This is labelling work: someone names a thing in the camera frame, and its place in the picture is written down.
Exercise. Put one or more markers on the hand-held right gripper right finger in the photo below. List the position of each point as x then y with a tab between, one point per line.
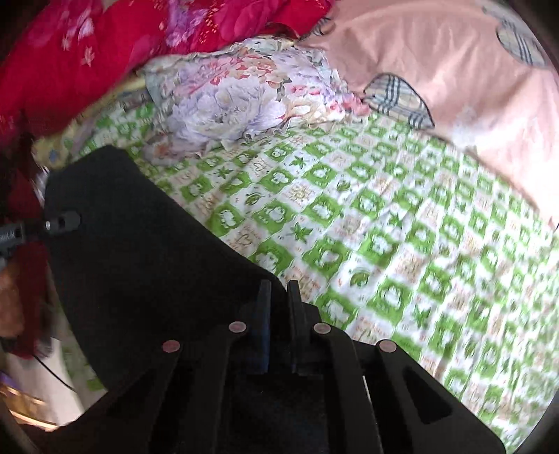
295	323

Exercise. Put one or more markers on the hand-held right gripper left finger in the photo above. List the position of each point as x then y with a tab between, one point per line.
260	331

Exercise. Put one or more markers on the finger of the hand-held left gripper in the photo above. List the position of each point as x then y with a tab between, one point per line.
65	220

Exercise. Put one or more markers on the black pants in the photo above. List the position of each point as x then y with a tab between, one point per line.
144	244

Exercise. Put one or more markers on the yellow printed cloth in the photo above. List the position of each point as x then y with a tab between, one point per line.
48	148

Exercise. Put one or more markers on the dark red cloth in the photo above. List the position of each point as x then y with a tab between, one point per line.
30	314

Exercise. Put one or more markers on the green checked bedsheet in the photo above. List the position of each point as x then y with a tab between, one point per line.
393	244

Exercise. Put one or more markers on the red floral quilt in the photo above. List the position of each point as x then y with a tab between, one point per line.
87	43

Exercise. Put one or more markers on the pale floral pillow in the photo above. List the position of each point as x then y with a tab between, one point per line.
227	96

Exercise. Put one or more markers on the pink quilt with plaid patches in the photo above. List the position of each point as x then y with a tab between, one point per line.
436	56

